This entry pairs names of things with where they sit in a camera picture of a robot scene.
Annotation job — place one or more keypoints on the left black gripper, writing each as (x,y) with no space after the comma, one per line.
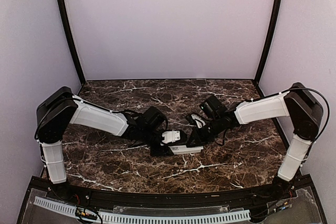
(163,151)

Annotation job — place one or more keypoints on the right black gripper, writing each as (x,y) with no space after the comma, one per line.
(195,135)

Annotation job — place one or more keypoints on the white remote control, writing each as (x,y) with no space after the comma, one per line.
(183,149)

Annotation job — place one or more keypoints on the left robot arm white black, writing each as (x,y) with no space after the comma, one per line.
(63,108)

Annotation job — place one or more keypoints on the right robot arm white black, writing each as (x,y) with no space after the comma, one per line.
(297,103)

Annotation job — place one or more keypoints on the white slotted cable duct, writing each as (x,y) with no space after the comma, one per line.
(145,215)

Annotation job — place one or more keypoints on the black front rail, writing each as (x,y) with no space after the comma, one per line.
(251,197)

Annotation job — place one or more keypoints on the right black frame post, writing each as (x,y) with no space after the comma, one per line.
(268,40)

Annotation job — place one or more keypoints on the black frame post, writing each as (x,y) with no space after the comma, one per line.
(70,41)
(268,40)

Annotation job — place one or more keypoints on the left black frame post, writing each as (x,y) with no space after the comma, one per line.
(70,41)

